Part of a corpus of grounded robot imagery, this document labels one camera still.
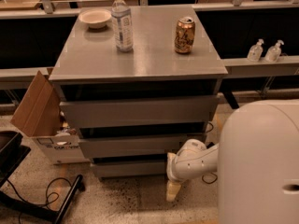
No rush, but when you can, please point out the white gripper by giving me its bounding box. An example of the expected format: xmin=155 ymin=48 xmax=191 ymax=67
xmin=166 ymin=139 xmax=219 ymax=202

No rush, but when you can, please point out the grey bottom drawer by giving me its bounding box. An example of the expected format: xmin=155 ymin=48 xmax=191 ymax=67
xmin=91 ymin=160 xmax=166 ymax=178

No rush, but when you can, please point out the grey drawer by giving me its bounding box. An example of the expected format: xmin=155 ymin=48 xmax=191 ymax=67
xmin=91 ymin=160 xmax=166 ymax=178
xmin=79 ymin=133 xmax=206 ymax=159
xmin=60 ymin=95 xmax=219 ymax=128

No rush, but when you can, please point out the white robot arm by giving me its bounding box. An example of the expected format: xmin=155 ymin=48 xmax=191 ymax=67
xmin=166 ymin=99 xmax=299 ymax=224

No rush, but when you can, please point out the grey middle drawer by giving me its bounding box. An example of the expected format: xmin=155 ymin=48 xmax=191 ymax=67
xmin=79 ymin=133 xmax=206 ymax=159

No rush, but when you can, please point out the grey top drawer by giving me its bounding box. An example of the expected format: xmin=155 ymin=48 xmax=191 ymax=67
xmin=60 ymin=95 xmax=219 ymax=128

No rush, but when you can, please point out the grey drawer cabinet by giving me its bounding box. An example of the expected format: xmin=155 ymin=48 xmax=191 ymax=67
xmin=49 ymin=5 xmax=229 ymax=180

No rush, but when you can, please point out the open cardboard box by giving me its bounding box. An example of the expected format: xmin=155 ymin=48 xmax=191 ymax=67
xmin=10 ymin=71 xmax=88 ymax=164

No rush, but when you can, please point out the gold beverage can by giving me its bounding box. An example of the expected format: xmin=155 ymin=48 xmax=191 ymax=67
xmin=175 ymin=16 xmax=195 ymax=54

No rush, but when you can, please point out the left hand sanitizer bottle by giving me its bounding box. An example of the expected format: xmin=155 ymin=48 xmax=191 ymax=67
xmin=247 ymin=38 xmax=263 ymax=62

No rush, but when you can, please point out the hand sanitizer bottle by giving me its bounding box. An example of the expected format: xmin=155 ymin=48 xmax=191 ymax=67
xmin=265 ymin=40 xmax=284 ymax=63
xmin=247 ymin=38 xmax=263 ymax=62

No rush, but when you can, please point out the black bin left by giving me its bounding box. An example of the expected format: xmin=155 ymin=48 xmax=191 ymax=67
xmin=0 ymin=131 xmax=31 ymax=187

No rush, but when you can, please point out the black stand leg left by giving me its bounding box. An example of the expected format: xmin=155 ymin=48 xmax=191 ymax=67
xmin=0 ymin=175 xmax=85 ymax=224

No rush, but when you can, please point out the right hand sanitizer bottle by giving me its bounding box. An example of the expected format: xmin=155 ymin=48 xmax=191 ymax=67
xmin=265 ymin=40 xmax=284 ymax=63

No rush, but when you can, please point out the clear plastic water bottle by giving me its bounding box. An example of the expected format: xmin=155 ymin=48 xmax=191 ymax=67
xmin=111 ymin=0 xmax=134 ymax=52

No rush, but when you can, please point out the white paper bowl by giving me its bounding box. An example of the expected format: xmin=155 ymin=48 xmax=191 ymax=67
xmin=78 ymin=8 xmax=111 ymax=29

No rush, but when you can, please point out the black floor cable right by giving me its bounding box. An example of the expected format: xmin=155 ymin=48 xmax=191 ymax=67
xmin=201 ymin=121 xmax=219 ymax=185

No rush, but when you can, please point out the black floor cable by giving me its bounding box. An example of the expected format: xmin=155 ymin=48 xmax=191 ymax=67
xmin=201 ymin=121 xmax=219 ymax=185
xmin=6 ymin=176 xmax=73 ymax=224

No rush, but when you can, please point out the black floor cable left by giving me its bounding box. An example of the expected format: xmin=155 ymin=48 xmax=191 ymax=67
xmin=6 ymin=176 xmax=73 ymax=224

